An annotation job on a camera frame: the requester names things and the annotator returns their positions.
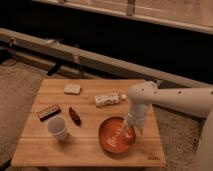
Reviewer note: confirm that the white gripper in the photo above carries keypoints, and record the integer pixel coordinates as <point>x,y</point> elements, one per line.
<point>135,118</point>

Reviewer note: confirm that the white patterned bottle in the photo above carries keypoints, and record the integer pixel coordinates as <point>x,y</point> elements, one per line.
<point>109,99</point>

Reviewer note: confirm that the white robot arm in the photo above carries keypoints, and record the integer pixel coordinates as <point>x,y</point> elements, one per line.
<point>197,102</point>

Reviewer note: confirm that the orange bowl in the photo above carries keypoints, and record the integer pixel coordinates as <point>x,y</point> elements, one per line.
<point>114,139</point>

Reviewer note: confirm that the wooden table board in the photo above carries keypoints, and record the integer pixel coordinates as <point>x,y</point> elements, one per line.
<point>37,148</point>

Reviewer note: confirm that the white plastic cup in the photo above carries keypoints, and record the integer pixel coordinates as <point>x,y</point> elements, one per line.
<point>57,127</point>

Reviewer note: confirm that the brown chocolate bar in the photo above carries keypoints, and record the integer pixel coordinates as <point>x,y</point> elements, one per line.
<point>49,112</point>

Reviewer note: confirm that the grey metal rail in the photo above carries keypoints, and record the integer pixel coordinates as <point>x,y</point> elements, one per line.
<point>93,60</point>

